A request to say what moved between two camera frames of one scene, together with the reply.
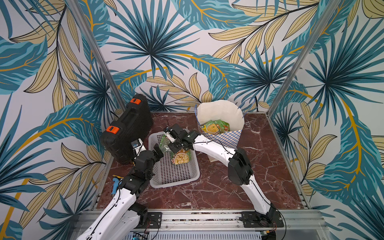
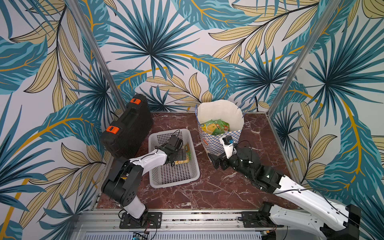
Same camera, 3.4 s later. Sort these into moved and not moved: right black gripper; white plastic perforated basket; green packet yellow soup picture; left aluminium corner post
Moved: right black gripper
Not moved: green packet yellow soup picture; white plastic perforated basket; left aluminium corner post
